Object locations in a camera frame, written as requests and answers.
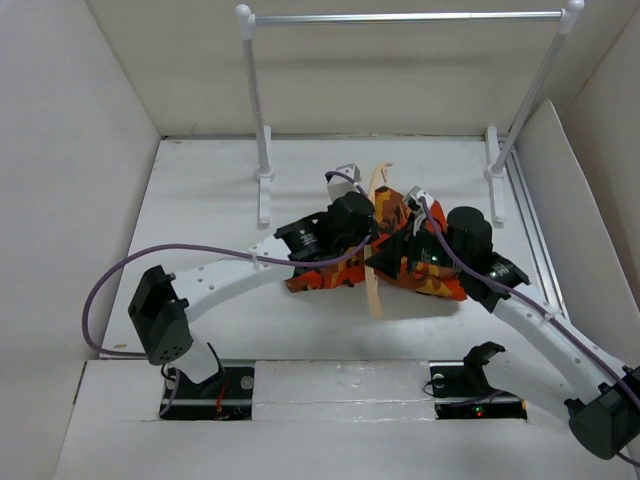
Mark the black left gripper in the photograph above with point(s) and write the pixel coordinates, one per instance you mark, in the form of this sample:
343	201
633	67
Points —
365	232

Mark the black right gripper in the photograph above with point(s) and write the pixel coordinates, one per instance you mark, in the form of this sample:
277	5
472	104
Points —
390	255

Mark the orange camouflage trousers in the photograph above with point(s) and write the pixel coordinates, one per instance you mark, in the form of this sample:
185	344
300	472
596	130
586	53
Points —
389	259

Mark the beige wooden hanger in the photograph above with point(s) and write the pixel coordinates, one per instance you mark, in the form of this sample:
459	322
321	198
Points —
378	177

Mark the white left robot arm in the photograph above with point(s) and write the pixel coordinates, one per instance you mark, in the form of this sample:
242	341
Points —
164	305

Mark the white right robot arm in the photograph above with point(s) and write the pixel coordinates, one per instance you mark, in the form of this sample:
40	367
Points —
601	400

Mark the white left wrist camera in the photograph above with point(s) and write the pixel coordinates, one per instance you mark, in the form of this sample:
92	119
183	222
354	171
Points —
342	180

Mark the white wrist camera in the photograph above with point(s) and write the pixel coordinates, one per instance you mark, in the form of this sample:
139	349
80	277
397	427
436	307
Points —
342	180
419	202

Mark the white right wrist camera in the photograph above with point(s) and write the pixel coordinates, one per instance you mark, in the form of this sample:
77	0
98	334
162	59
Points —
419	202

